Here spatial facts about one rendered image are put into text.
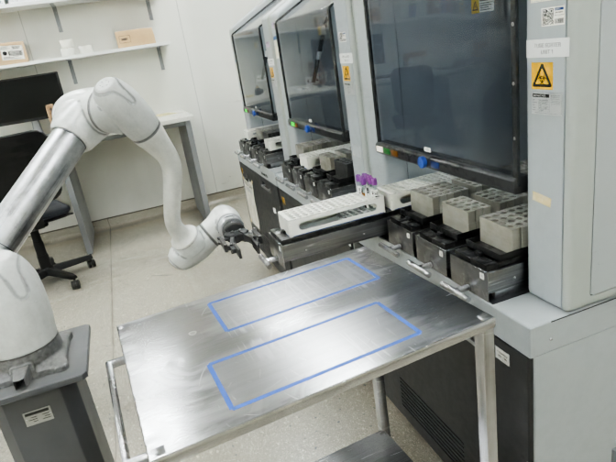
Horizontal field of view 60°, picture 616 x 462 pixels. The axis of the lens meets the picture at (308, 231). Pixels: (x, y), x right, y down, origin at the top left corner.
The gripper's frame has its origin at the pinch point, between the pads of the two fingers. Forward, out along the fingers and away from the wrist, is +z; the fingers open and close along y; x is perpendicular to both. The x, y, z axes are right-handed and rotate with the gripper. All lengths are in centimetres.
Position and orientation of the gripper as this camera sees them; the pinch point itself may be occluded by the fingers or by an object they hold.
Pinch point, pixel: (247, 248)
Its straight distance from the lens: 163.2
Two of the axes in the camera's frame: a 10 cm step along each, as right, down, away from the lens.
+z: 3.4, 2.8, -9.0
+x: 1.4, 9.3, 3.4
